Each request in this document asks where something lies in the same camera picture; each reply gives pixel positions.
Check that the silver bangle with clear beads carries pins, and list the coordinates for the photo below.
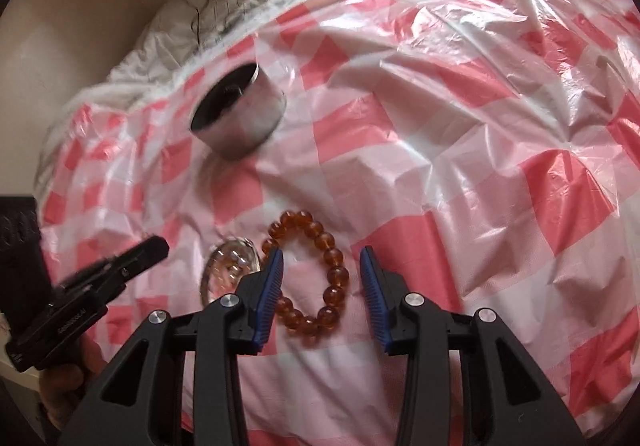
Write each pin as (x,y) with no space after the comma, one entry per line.
(225,253)

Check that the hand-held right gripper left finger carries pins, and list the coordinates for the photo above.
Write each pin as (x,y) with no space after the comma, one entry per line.
(270,283)

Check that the person's left hand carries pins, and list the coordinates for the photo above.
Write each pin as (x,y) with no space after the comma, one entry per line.
(62,391)

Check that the round silver metal tin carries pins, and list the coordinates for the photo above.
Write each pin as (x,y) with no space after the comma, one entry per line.
(250,126)

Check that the red white checkered plastic sheet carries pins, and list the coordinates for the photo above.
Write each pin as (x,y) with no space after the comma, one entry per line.
(425,126)

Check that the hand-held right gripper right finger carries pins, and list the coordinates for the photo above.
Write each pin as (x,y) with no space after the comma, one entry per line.
(372,291)

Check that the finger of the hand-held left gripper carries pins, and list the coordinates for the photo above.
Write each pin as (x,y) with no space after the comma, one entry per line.
(130,263)

